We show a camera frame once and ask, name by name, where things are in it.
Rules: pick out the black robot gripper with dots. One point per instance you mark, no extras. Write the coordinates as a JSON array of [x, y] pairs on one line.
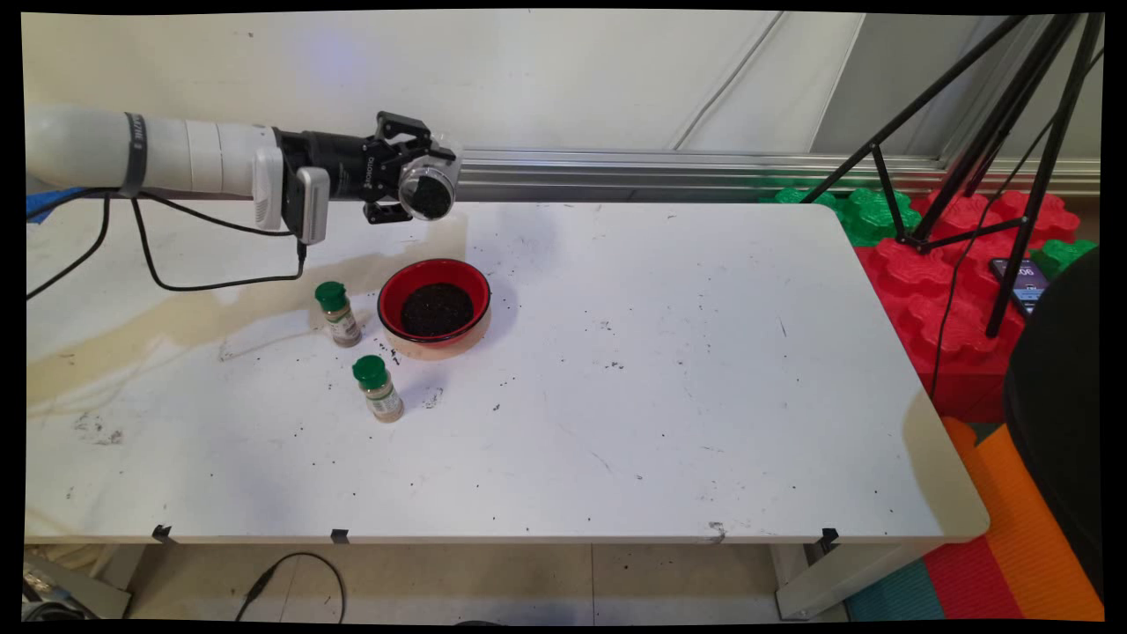
[[352, 167]]

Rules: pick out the clear jar with black grains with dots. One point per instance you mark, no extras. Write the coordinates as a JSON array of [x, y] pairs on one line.
[[429, 195]]

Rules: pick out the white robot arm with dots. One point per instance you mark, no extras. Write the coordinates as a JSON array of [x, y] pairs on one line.
[[88, 150]]

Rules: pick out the red bowl with black grains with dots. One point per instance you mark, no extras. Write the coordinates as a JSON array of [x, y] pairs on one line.
[[396, 286]]

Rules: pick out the green-capped spice bottle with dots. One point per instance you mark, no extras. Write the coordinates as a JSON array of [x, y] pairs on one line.
[[339, 317], [380, 392]]

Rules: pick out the blue foam piece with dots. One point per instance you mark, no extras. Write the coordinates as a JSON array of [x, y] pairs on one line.
[[53, 202]]

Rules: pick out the green cloth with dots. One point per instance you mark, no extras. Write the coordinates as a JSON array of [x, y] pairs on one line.
[[867, 216]]

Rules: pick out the grey metal base beam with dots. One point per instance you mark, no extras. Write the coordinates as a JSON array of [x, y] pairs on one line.
[[70, 594]]

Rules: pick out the red foam block stack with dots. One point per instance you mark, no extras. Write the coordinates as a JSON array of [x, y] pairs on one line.
[[951, 317]]

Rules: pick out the white table leg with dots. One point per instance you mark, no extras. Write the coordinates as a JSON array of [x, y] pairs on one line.
[[836, 581]]

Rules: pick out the black smartphone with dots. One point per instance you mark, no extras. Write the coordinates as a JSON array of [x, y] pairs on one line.
[[1021, 283]]

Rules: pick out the black tripod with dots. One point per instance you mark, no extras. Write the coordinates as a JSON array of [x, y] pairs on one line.
[[1048, 158]]

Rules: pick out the teal foam floor mat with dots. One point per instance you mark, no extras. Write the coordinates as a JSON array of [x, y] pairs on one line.
[[898, 594]]

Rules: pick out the green foam block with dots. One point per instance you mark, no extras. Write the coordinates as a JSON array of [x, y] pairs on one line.
[[1061, 254]]

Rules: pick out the red foam floor mat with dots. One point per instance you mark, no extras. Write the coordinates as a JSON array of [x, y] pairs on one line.
[[968, 581]]

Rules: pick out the black round chair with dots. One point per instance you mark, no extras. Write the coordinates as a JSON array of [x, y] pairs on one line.
[[1061, 423]]

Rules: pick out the orange foam floor mat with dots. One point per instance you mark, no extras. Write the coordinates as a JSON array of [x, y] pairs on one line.
[[1021, 546]]

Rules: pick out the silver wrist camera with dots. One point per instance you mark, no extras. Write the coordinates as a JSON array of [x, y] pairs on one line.
[[310, 202]]

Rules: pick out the aluminium wall rail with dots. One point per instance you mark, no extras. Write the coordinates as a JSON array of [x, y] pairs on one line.
[[616, 167]]

